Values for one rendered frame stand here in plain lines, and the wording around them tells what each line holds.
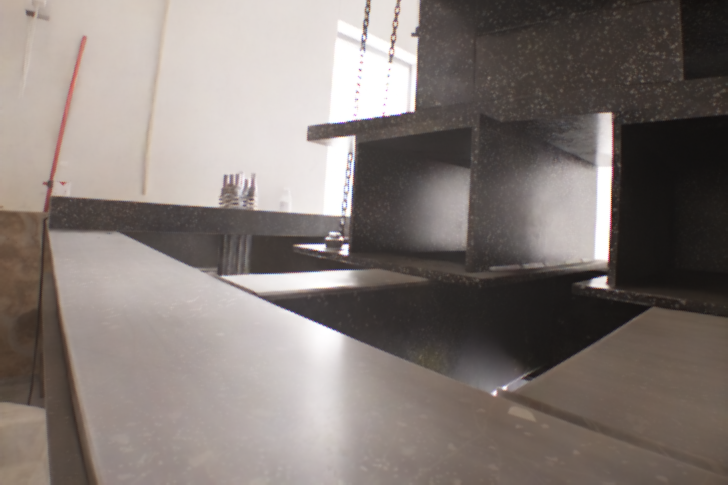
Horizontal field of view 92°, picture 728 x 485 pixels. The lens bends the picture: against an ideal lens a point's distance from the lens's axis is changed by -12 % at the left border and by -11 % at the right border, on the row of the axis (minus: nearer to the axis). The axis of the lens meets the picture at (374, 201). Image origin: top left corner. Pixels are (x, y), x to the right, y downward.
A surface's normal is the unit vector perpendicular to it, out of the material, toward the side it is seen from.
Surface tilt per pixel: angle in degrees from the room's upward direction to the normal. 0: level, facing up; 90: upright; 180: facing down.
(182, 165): 90
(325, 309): 90
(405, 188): 90
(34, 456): 73
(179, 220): 90
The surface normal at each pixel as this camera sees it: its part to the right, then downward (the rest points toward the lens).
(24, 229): 0.68, 0.01
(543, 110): -0.61, -0.07
